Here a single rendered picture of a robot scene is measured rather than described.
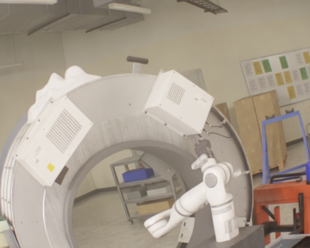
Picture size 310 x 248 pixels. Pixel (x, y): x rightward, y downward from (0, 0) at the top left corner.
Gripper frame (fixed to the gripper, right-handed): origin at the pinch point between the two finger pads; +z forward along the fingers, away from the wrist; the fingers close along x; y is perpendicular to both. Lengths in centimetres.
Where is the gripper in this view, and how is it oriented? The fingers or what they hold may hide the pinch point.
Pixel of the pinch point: (194, 132)
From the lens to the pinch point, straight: 245.8
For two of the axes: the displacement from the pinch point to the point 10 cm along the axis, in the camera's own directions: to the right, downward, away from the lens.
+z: -2.1, -7.1, 6.7
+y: 7.7, 3.1, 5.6
